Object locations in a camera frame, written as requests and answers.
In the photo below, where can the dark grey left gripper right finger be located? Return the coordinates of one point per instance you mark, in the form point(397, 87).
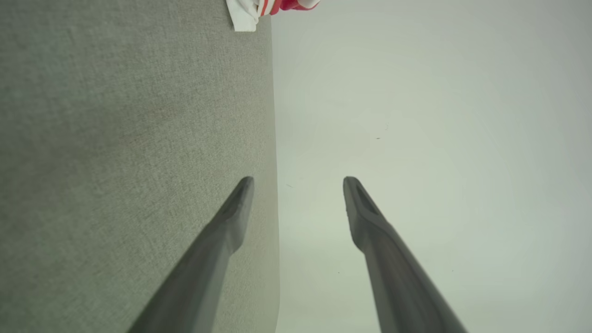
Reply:
point(397, 286)

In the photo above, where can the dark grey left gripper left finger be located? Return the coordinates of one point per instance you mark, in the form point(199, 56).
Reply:
point(203, 277)

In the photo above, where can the red jersey with white sleeves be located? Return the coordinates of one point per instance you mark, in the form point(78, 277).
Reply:
point(245, 14)

